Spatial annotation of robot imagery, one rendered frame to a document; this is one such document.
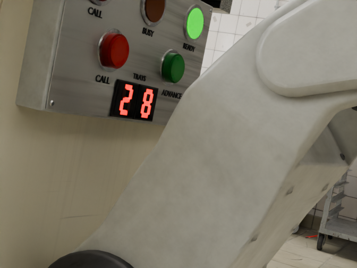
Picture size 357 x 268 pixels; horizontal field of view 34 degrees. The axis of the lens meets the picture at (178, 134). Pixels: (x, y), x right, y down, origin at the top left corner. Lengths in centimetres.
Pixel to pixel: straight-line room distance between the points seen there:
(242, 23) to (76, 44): 426
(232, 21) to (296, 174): 435
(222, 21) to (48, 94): 435
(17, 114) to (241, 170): 19
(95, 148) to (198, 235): 16
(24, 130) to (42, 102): 4
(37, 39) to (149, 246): 19
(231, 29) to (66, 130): 424
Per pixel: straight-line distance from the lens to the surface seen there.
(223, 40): 475
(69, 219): 57
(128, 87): 54
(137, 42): 54
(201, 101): 42
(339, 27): 38
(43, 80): 46
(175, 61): 59
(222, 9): 68
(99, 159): 58
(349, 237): 367
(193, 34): 62
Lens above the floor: 73
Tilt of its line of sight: 3 degrees down
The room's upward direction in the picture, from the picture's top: 11 degrees clockwise
